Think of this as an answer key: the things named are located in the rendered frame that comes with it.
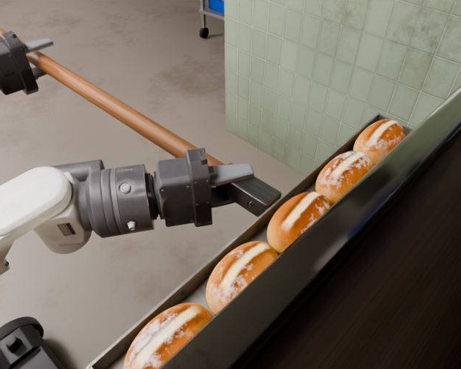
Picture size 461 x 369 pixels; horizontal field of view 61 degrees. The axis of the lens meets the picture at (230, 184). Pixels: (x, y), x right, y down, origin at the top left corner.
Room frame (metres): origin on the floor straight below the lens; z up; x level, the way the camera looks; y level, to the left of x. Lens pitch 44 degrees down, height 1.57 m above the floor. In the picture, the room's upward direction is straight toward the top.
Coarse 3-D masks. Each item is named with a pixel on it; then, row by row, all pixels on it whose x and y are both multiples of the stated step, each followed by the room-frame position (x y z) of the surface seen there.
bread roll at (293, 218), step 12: (312, 192) 0.33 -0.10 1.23; (288, 204) 0.31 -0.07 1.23; (300, 204) 0.31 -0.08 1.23; (312, 204) 0.31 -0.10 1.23; (324, 204) 0.31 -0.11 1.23; (276, 216) 0.30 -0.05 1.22; (288, 216) 0.29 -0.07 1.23; (300, 216) 0.29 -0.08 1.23; (312, 216) 0.29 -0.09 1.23; (276, 228) 0.28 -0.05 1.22; (288, 228) 0.28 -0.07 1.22; (300, 228) 0.28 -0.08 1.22; (276, 240) 0.27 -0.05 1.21; (288, 240) 0.27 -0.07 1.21
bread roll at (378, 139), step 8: (384, 120) 0.48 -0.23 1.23; (392, 120) 0.48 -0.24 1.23; (368, 128) 0.47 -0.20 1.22; (376, 128) 0.46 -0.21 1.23; (384, 128) 0.45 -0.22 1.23; (392, 128) 0.45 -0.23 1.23; (400, 128) 0.46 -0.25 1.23; (360, 136) 0.46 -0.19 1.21; (368, 136) 0.45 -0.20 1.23; (376, 136) 0.44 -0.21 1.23; (384, 136) 0.44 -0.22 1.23; (392, 136) 0.44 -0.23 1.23; (400, 136) 0.45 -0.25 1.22; (360, 144) 0.44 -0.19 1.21; (368, 144) 0.44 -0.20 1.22; (376, 144) 0.43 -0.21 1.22; (384, 144) 0.43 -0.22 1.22; (392, 144) 0.43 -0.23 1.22; (368, 152) 0.43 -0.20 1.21; (376, 152) 0.43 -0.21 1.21; (384, 152) 0.43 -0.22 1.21; (376, 160) 0.42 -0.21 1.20
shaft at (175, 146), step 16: (0, 32) 0.86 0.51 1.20; (48, 64) 0.71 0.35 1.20; (64, 80) 0.66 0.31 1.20; (80, 80) 0.64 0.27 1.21; (96, 96) 0.59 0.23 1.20; (112, 96) 0.59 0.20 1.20; (112, 112) 0.55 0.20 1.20; (128, 112) 0.54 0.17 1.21; (144, 128) 0.50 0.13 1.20; (160, 128) 0.49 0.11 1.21; (160, 144) 0.47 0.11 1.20; (176, 144) 0.45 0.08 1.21; (208, 160) 0.41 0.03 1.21
